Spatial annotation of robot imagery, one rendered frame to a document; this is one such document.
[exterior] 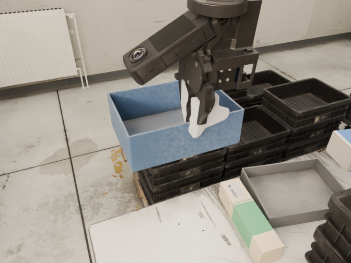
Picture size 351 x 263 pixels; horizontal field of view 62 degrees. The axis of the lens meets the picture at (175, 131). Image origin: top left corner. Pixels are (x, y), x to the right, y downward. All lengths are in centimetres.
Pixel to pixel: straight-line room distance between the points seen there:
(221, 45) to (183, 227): 58
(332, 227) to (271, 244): 15
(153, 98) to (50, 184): 158
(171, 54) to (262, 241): 56
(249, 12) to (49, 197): 179
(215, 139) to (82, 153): 183
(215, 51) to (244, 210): 54
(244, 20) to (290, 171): 75
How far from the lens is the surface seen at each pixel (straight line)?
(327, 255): 78
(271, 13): 394
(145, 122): 57
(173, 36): 36
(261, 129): 181
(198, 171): 145
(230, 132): 51
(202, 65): 36
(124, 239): 84
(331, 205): 69
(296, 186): 102
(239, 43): 39
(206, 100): 38
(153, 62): 35
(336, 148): 117
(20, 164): 234
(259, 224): 81
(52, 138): 249
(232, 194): 86
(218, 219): 88
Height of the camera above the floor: 139
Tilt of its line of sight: 36 degrees down
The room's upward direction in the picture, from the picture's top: straight up
